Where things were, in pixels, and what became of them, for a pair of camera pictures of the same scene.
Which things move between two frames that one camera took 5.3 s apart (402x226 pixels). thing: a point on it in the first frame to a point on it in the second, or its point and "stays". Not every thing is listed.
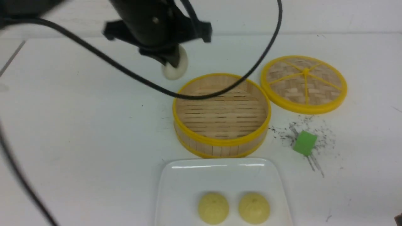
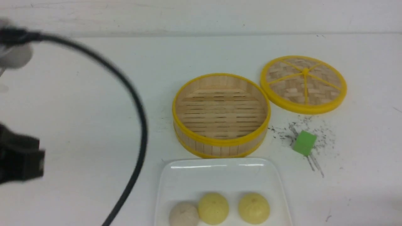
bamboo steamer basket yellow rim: x=235 y=123 stays
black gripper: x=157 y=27 to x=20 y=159
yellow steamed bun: x=254 y=208 stays
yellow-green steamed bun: x=213 y=208 stays
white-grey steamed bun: x=174 y=73 to x=184 y=214
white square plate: x=182 y=183 stays
